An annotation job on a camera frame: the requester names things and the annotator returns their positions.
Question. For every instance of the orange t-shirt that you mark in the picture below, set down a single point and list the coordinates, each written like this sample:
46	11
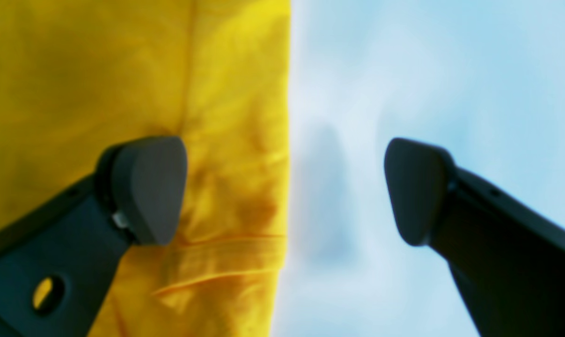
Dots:
77	76

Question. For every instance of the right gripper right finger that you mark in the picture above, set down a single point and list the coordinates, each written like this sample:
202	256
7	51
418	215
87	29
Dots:
507	261

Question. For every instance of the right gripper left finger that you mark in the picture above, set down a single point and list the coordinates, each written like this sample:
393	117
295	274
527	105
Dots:
58	262

